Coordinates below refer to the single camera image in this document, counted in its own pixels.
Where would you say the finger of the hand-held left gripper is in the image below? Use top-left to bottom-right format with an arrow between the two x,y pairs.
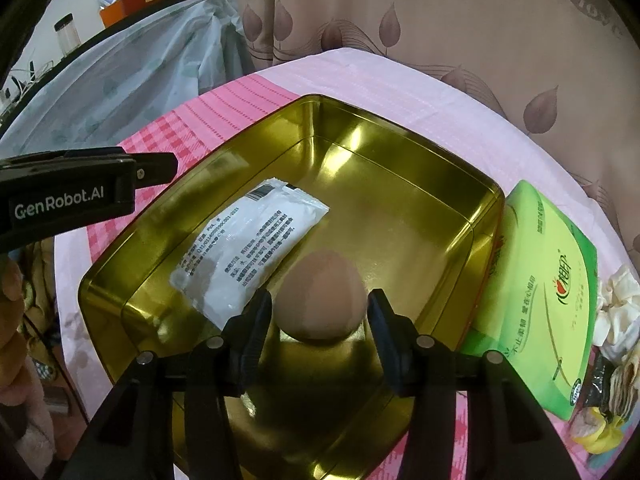
134,152 -> 179,192

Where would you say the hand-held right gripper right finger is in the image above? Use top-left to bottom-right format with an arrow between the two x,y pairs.
367,287 -> 583,480

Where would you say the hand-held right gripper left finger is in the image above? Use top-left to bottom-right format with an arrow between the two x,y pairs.
60,287 -> 274,480

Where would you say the pink egg-shaped makeup sponge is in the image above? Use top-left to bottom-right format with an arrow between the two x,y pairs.
274,251 -> 367,345

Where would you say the gold metal tin box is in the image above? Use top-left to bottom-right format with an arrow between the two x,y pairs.
77,94 -> 506,480

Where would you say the person's left hand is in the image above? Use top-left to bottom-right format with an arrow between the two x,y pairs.
0,256 -> 32,392

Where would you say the white printed sachet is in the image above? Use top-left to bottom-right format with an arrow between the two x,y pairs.
169,177 -> 331,333

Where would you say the blue-grey plastic cover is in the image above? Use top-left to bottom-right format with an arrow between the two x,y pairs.
0,0 -> 256,161

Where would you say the green tissue pack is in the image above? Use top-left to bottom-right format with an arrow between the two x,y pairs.
460,180 -> 599,422

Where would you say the clear jar with black lid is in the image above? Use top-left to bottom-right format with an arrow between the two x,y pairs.
54,14 -> 82,54

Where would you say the pink checked tablecloth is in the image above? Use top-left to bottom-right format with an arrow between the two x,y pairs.
52,47 -> 640,480

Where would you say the white socks pair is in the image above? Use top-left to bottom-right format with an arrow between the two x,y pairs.
592,265 -> 640,361

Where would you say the beige leaf print curtain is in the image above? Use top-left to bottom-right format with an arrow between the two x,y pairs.
234,0 -> 640,281

